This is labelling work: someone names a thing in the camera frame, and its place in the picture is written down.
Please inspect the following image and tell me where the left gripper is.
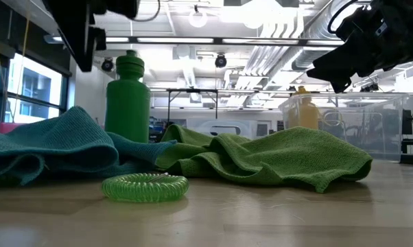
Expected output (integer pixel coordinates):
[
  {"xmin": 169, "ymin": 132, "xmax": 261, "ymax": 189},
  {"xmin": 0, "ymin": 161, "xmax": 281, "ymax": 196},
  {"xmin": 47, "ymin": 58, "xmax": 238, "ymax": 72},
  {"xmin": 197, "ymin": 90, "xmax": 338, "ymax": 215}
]
[{"xmin": 51, "ymin": 0, "xmax": 141, "ymax": 73}]

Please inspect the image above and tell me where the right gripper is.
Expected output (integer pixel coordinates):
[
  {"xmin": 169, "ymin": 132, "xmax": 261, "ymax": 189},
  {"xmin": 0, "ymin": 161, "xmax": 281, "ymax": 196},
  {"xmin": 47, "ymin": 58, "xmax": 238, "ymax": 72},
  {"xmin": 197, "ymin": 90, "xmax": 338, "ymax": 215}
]
[{"xmin": 306, "ymin": 0, "xmax": 413, "ymax": 94}]

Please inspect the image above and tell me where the yellow plastic sports bottle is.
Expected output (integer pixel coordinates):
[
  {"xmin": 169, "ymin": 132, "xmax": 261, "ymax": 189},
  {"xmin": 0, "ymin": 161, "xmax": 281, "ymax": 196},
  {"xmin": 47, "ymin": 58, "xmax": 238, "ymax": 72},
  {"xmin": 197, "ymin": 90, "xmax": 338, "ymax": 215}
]
[{"xmin": 287, "ymin": 85, "xmax": 344, "ymax": 130}]

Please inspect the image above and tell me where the green plastic sports bottle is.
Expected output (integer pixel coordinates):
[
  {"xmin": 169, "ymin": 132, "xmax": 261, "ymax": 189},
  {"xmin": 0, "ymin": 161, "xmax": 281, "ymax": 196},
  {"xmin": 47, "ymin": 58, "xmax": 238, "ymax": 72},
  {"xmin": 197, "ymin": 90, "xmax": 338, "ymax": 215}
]
[{"xmin": 104, "ymin": 49, "xmax": 152, "ymax": 143}]

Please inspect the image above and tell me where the green microfibre towel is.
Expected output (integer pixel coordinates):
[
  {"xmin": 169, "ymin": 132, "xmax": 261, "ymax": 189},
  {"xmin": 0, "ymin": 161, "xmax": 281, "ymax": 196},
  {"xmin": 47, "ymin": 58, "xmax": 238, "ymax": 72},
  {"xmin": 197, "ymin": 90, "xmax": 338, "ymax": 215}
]
[{"xmin": 154, "ymin": 123, "xmax": 374, "ymax": 193}]

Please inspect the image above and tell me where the teal microfibre towel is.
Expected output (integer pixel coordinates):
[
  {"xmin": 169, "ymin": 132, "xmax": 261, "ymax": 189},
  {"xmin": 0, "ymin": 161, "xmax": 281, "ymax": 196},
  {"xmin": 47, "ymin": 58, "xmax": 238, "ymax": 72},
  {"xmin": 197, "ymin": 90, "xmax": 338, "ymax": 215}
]
[{"xmin": 0, "ymin": 106, "xmax": 178, "ymax": 188}]

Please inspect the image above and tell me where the large clear plastic bin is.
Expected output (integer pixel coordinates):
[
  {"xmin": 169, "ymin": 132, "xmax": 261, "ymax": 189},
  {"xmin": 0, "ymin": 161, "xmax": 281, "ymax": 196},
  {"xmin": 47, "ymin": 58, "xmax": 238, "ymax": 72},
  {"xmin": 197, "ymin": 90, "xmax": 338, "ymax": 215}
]
[{"xmin": 279, "ymin": 91, "xmax": 410, "ymax": 162}]

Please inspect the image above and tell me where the black monitor on stand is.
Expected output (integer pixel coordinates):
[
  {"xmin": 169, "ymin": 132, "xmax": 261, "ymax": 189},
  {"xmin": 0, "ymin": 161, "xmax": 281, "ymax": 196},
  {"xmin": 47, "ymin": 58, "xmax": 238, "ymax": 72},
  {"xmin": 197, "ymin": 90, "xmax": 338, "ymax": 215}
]
[{"xmin": 400, "ymin": 108, "xmax": 413, "ymax": 155}]

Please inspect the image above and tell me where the long ceiling light bar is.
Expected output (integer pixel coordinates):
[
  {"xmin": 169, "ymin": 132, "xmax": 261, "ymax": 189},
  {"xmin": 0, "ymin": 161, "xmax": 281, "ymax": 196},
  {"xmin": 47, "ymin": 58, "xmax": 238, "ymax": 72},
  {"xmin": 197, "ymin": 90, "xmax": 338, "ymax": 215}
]
[{"xmin": 105, "ymin": 36, "xmax": 344, "ymax": 47}]

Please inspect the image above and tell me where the pink plastic bin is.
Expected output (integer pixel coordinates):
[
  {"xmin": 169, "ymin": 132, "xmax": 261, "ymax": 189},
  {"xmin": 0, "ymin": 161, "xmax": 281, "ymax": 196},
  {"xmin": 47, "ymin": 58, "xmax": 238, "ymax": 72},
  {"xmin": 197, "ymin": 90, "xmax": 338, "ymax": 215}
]
[{"xmin": 0, "ymin": 121, "xmax": 24, "ymax": 134}]

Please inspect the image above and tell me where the small clear plastic bin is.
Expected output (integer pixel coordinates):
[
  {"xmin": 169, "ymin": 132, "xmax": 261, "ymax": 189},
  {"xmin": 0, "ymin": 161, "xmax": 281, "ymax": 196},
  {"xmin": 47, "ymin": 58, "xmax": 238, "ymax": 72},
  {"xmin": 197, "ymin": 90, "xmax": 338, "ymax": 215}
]
[{"xmin": 189, "ymin": 118, "xmax": 259, "ymax": 138}]

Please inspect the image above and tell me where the green coil wristband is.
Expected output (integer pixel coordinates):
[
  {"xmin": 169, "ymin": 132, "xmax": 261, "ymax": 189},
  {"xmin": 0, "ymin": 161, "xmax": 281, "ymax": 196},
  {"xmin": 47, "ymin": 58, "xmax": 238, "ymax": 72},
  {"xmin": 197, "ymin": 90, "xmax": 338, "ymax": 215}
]
[{"xmin": 101, "ymin": 172, "xmax": 190, "ymax": 203}]

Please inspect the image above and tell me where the window with dark frame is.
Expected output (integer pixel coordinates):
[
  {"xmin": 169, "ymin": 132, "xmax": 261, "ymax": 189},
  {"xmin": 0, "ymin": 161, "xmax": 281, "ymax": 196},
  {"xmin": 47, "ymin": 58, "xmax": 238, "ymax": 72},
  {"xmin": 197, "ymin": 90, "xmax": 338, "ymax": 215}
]
[{"xmin": 0, "ymin": 51, "xmax": 72, "ymax": 128}]

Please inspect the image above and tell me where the black metal frame stand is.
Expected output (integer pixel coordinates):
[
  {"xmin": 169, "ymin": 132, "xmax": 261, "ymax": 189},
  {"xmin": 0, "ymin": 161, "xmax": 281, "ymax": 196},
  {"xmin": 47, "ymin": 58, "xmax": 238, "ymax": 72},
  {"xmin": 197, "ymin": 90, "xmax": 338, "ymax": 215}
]
[{"xmin": 165, "ymin": 88, "xmax": 220, "ymax": 126}]

